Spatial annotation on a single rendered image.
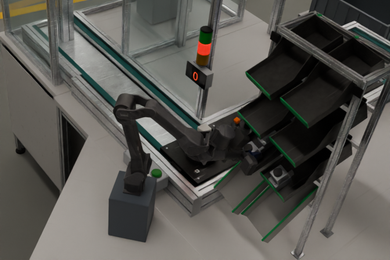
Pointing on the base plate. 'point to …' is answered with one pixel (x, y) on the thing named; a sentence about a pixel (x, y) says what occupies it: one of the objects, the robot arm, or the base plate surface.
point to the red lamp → (203, 49)
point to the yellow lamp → (202, 59)
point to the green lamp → (205, 38)
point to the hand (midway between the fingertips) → (249, 149)
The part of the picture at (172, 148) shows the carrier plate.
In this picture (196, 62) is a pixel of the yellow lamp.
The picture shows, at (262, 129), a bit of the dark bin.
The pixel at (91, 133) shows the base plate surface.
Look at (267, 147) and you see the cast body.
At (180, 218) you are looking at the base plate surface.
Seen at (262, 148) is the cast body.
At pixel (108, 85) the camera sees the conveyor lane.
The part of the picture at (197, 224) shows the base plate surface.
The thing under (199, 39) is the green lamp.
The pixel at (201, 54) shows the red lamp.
